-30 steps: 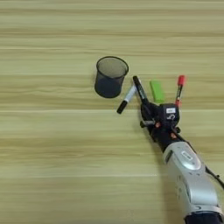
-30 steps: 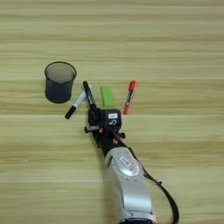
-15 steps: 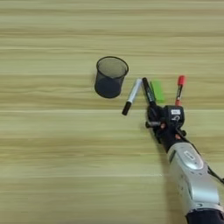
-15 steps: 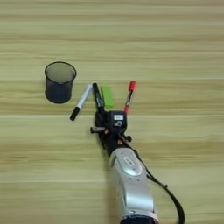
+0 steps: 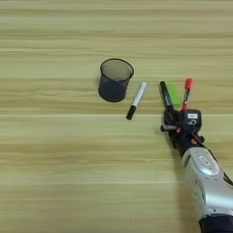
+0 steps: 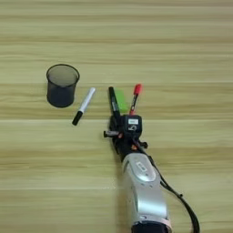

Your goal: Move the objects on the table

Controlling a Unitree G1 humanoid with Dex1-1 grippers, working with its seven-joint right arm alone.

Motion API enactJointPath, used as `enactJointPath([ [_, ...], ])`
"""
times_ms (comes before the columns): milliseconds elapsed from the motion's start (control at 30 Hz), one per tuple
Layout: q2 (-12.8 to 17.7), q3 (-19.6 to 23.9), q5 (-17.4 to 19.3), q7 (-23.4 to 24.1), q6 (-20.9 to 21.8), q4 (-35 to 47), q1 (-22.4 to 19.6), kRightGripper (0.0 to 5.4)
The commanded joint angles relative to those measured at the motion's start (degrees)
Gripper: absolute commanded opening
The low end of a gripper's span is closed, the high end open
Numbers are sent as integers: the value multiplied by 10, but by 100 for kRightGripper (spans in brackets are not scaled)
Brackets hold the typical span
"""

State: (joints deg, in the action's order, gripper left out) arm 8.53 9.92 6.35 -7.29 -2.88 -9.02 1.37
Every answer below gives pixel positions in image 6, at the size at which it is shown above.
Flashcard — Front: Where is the black mesh pen cup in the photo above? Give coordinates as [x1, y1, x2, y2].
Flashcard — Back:
[46, 63, 81, 108]

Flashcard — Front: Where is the black marker pen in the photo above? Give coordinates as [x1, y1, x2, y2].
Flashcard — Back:
[107, 86, 121, 119]

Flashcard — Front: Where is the red marker pen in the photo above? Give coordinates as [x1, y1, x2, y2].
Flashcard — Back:
[128, 83, 143, 117]

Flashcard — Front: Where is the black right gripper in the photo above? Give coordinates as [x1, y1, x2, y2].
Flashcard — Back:
[103, 115, 149, 162]

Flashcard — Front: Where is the white marker with black cap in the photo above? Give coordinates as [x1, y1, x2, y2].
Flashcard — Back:
[71, 86, 96, 127]

